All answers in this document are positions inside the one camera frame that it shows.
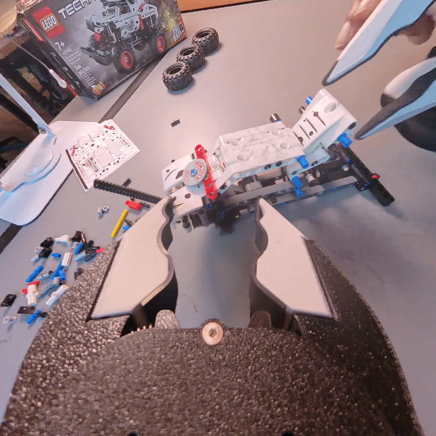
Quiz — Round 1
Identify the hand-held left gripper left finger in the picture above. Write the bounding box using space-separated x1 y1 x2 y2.
90 196 179 327

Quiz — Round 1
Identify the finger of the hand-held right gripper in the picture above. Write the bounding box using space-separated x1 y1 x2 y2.
354 58 436 141
322 0 436 87

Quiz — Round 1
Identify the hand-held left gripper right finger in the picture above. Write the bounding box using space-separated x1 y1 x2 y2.
249 198 336 331

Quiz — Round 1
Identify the pile of small toy pieces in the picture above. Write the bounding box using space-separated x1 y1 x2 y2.
0 194 149 325

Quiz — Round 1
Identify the white black toy truck model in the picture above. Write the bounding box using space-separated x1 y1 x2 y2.
162 89 396 229

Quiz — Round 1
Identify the grey desk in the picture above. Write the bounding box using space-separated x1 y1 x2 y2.
0 0 436 436

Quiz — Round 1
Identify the sticker sheet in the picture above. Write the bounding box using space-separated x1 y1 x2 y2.
66 121 140 191

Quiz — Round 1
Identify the black toy tyre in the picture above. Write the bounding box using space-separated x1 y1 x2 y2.
162 62 194 92
192 27 220 55
177 43 206 71

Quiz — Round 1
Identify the toy truck set box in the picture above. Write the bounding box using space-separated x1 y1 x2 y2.
17 0 188 101

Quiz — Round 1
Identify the black ribbed Lego hose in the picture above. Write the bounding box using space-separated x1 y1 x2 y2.
94 179 164 205

